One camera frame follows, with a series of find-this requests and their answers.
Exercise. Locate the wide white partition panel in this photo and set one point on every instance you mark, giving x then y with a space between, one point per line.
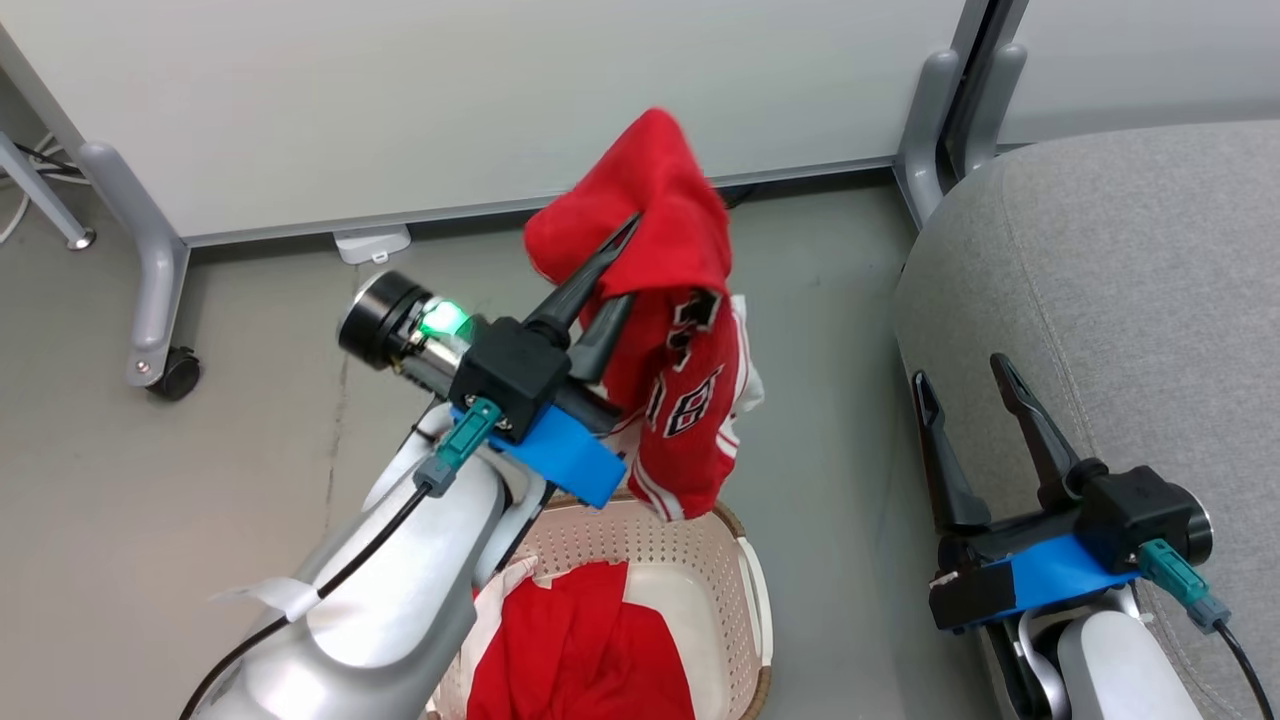
450 100

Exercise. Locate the red basketball jersey white trim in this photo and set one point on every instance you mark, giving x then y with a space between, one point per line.
680 390

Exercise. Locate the grey partition leg with caster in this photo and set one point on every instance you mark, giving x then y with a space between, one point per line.
150 260

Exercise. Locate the curved grey partition leg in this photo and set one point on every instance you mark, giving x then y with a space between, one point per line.
995 100
925 130

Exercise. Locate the beige perforated laundry basket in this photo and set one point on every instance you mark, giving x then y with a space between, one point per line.
690 590

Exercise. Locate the wrist blue camera mount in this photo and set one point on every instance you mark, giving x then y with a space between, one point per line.
1050 580
570 455

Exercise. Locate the thin grey table leg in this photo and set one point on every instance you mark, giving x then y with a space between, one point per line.
45 195

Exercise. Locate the black caster wheel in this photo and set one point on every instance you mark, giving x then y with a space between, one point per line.
178 375

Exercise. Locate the grey fabric sofa seat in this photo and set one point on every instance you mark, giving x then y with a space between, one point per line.
1100 300

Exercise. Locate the white tape strip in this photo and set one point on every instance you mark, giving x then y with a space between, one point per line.
275 595

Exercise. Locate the narrow white partition panel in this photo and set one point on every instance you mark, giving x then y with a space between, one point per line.
1150 60

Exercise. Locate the plain red garment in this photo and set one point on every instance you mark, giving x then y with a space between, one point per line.
580 650

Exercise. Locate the white floor bracket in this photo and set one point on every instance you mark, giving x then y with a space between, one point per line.
370 243

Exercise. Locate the left wrist blue camera mount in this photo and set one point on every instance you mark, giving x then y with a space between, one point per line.
570 455

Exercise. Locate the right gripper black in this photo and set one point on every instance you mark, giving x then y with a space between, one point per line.
1140 510

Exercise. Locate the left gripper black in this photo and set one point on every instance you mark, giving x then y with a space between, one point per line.
505 370

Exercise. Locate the right wrist blue camera mount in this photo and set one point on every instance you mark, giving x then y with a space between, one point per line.
1050 580

